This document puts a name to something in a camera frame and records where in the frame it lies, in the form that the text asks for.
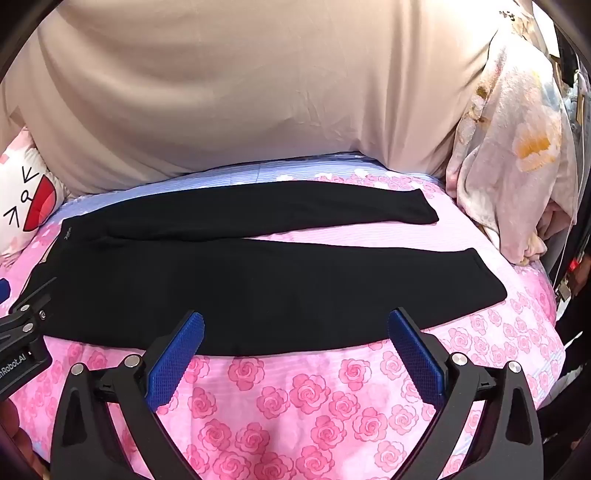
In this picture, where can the pale floral fleece blanket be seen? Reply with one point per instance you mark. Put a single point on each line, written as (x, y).
(508, 161)

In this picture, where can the white cartoon face pillow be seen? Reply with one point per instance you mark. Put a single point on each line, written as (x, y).
(23, 194)

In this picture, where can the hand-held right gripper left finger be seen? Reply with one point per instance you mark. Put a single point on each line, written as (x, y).
(173, 364)

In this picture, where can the beige cloth backdrop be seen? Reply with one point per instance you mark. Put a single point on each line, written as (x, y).
(231, 92)

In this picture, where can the person's left hand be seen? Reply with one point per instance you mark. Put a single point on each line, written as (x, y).
(8, 424)

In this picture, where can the black pants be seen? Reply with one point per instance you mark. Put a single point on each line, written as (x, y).
(231, 300)

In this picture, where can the pink rose bedsheet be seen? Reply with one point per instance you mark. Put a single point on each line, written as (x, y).
(300, 401)

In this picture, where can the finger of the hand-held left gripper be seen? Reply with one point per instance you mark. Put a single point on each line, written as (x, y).
(3, 290)
(39, 302)

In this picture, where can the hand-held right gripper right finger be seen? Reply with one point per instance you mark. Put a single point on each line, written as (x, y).
(415, 360)

